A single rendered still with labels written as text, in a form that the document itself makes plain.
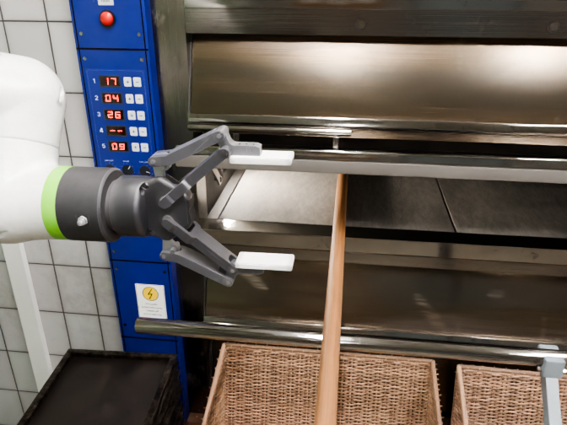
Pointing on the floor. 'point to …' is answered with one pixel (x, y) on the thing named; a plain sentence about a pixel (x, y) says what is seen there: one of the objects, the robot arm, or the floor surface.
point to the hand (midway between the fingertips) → (283, 212)
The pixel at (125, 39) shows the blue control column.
